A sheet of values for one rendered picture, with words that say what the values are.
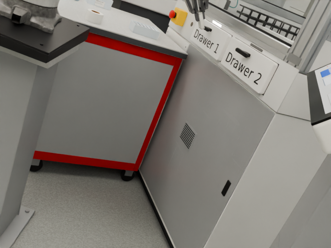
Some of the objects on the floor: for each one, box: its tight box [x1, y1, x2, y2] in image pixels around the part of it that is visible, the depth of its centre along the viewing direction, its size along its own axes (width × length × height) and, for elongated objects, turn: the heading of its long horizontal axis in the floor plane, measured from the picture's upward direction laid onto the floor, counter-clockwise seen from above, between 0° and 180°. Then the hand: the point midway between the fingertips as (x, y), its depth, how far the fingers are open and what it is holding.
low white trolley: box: [30, 0, 188, 181], centre depth 196 cm, size 58×62×76 cm
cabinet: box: [136, 26, 328, 248], centre depth 193 cm, size 95×103×80 cm
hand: (200, 20), depth 152 cm, fingers closed
